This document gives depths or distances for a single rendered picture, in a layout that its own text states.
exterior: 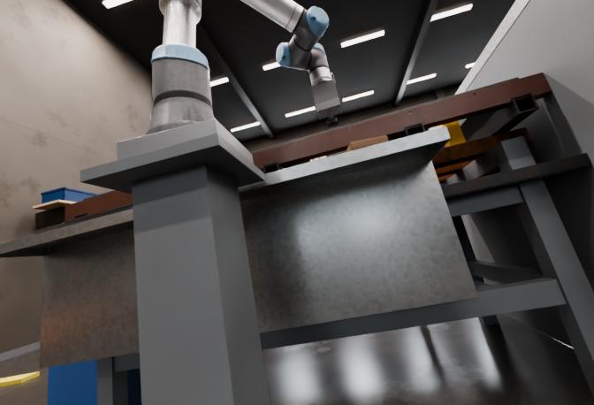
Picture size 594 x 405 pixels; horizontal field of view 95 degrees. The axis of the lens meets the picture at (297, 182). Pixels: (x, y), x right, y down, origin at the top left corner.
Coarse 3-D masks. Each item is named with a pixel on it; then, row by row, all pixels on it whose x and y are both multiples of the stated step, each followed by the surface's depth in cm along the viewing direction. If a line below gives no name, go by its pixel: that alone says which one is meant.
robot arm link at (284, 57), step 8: (280, 48) 93; (288, 48) 91; (296, 48) 89; (280, 56) 93; (288, 56) 92; (296, 56) 92; (304, 56) 92; (280, 64) 94; (288, 64) 94; (296, 64) 95; (304, 64) 96
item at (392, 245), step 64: (320, 192) 78; (384, 192) 74; (64, 256) 92; (128, 256) 87; (256, 256) 78; (320, 256) 74; (384, 256) 71; (448, 256) 67; (64, 320) 87; (128, 320) 82; (320, 320) 71
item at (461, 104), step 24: (456, 96) 79; (480, 96) 78; (504, 96) 76; (528, 96) 75; (384, 120) 82; (408, 120) 81; (432, 120) 79; (456, 120) 81; (288, 144) 87; (312, 144) 86; (336, 144) 84; (120, 192) 98; (72, 216) 100
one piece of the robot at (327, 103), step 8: (320, 80) 96; (328, 80) 95; (312, 88) 96; (320, 88) 96; (328, 88) 95; (336, 88) 94; (320, 96) 95; (328, 96) 94; (336, 96) 94; (320, 104) 94; (328, 104) 94; (336, 104) 93; (320, 112) 95; (328, 112) 96; (336, 112) 98
